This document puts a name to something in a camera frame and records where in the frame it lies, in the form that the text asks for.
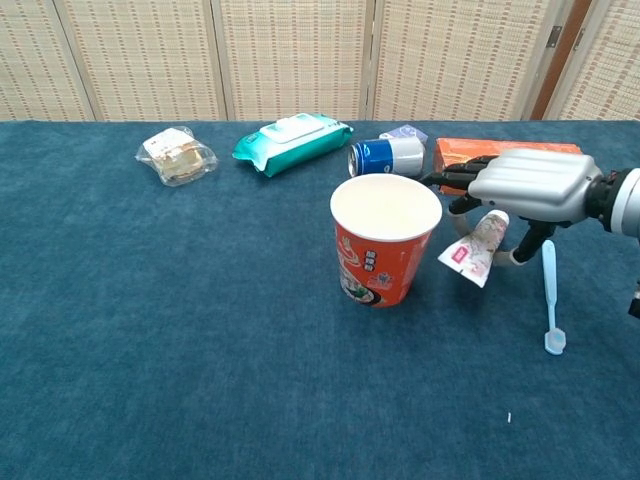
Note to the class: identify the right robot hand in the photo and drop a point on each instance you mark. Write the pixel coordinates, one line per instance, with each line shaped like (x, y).
(535, 185)

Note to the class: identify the white toothpaste tube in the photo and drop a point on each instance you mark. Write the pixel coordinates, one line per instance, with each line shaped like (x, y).
(475, 250)

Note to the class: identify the light blue toothbrush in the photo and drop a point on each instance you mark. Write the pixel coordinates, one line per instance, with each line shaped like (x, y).
(550, 290)

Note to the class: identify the orange biscuit box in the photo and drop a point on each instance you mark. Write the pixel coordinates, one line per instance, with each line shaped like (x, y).
(465, 150)

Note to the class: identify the blue and white can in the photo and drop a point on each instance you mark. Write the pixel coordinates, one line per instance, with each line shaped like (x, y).
(390, 155)

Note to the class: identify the orange paper noodle cup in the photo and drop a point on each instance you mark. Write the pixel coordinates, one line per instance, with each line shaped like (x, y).
(385, 260)

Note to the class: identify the teal wet wipes pack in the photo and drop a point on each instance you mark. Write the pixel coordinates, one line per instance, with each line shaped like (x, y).
(295, 145)

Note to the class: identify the clear bagged bread snack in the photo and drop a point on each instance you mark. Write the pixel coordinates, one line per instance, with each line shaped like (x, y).
(175, 157)

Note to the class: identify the bamboo folding screen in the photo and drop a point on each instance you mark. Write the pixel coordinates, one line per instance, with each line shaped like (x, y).
(165, 60)

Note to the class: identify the bamboo screen with brown post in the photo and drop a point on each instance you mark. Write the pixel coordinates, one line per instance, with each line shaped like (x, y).
(610, 75)

